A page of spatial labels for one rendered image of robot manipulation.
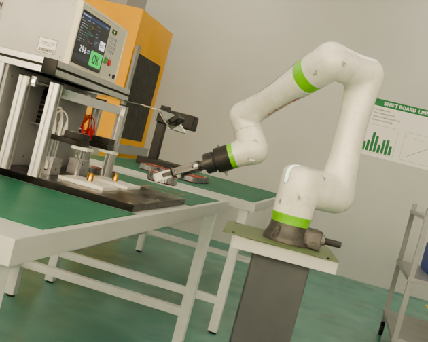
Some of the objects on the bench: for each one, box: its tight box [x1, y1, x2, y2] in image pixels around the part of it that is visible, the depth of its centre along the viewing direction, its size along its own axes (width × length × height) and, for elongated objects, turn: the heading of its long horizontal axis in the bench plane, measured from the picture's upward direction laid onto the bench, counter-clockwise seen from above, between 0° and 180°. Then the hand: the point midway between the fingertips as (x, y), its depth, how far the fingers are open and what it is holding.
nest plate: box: [87, 176, 141, 190], centre depth 243 cm, size 15×15×1 cm
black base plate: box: [0, 164, 185, 212], centre depth 232 cm, size 47×64×2 cm
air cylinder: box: [66, 157, 90, 176], centre depth 246 cm, size 5×8×6 cm
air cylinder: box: [41, 155, 63, 175], centre depth 222 cm, size 5×8×6 cm
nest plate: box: [58, 175, 119, 191], centre depth 219 cm, size 15×15×1 cm
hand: (163, 176), depth 253 cm, fingers closed on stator, 11 cm apart
